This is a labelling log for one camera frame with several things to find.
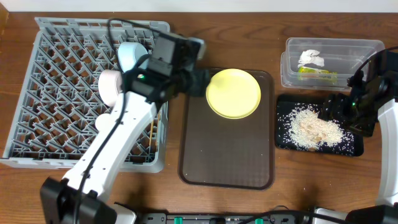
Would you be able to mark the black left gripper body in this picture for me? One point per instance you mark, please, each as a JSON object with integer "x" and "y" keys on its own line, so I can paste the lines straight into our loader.
{"x": 199, "y": 82}

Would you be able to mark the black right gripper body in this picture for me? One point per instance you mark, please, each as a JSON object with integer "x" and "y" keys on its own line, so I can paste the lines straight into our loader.
{"x": 334, "y": 107}

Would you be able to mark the pile of rice scraps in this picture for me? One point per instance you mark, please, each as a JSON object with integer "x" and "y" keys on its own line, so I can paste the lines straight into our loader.
{"x": 309, "y": 129}

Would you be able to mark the yellow plate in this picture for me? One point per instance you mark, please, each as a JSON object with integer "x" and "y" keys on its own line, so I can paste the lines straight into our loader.
{"x": 233, "y": 93}

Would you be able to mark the light blue bowl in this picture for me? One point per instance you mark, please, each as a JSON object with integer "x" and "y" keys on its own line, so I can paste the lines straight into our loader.
{"x": 129, "y": 53}

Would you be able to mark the green yellow snack wrapper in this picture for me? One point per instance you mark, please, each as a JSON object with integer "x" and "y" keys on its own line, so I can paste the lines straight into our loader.
{"x": 306, "y": 73}

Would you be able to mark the wooden chopstick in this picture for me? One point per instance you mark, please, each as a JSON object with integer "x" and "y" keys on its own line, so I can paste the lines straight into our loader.
{"x": 150, "y": 133}
{"x": 156, "y": 129}

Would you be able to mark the white napkin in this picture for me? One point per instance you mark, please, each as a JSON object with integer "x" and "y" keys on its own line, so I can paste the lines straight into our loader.
{"x": 311, "y": 56}

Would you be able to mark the pink white bowl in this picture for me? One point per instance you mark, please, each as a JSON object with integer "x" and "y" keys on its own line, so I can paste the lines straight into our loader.
{"x": 109, "y": 86}

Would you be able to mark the white cup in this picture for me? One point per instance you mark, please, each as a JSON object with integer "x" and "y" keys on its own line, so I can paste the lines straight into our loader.
{"x": 102, "y": 121}

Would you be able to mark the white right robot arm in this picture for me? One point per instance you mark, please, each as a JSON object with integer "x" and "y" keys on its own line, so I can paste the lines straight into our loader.
{"x": 385, "y": 209}

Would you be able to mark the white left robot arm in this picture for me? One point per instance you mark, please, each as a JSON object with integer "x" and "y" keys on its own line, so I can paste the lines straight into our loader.
{"x": 81, "y": 196}

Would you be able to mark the grey dishwasher rack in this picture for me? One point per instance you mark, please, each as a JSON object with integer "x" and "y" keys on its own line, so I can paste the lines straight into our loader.
{"x": 54, "y": 122}

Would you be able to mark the black plastic tray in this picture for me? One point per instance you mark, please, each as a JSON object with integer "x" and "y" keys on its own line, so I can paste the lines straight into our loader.
{"x": 288, "y": 106}

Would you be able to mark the clear plastic bin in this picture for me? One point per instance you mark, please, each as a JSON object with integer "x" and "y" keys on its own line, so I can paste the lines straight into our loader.
{"x": 343, "y": 56}

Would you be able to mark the brown serving tray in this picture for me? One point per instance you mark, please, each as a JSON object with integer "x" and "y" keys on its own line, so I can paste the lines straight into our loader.
{"x": 233, "y": 153}

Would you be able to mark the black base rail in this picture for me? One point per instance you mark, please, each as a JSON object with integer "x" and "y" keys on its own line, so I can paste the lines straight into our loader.
{"x": 163, "y": 218}

